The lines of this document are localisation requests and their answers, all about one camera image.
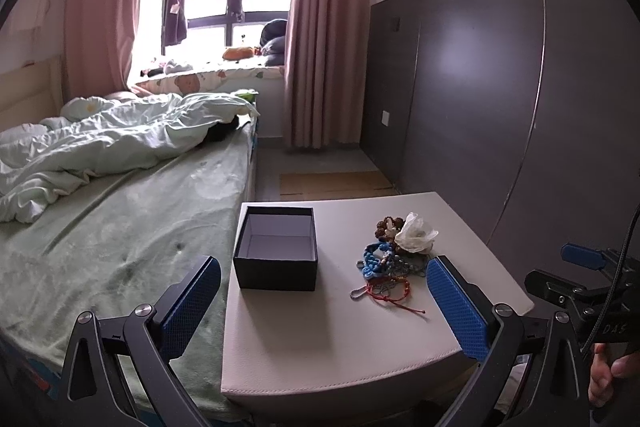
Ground black jewelry box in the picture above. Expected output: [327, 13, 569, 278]
[233, 205, 318, 293]

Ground person's right hand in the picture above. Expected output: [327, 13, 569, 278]
[588, 343, 639, 407]

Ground white shell butterfly ornament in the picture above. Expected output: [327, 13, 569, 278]
[395, 212, 439, 255]

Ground bed with green sheet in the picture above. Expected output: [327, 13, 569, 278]
[1, 117, 258, 426]

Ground white bedside table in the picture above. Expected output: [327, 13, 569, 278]
[220, 192, 533, 423]

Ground dark grey wardrobe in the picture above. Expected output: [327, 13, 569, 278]
[360, 0, 639, 287]

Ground flat cardboard on floor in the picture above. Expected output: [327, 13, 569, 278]
[280, 170, 397, 202]

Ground light green crumpled duvet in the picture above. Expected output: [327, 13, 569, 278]
[1, 92, 259, 223]

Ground beige padded headboard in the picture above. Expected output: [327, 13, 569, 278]
[0, 56, 64, 131]

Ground green toy on bed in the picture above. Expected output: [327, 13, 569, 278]
[232, 89, 259, 104]

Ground bear pattern window cushion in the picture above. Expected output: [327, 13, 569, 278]
[130, 66, 285, 95]

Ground dark pillows on sill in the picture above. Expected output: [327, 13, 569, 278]
[259, 18, 288, 66]

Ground orange plush toy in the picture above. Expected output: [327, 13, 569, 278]
[222, 46, 255, 62]

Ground right pink curtain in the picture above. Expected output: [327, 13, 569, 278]
[283, 0, 370, 150]

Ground pink curtain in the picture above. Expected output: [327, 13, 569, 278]
[64, 0, 140, 98]
[283, 0, 370, 150]

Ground left pink curtain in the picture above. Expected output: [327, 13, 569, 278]
[64, 0, 140, 98]

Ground black cable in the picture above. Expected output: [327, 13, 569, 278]
[579, 200, 640, 353]

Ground red string bracelet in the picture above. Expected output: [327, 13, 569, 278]
[348, 276, 428, 316]

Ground teal bead necklace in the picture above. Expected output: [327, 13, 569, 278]
[387, 250, 433, 281]

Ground blue braided bracelet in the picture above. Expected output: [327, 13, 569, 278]
[356, 241, 396, 283]

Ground white wall socket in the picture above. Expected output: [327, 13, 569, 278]
[381, 110, 390, 127]

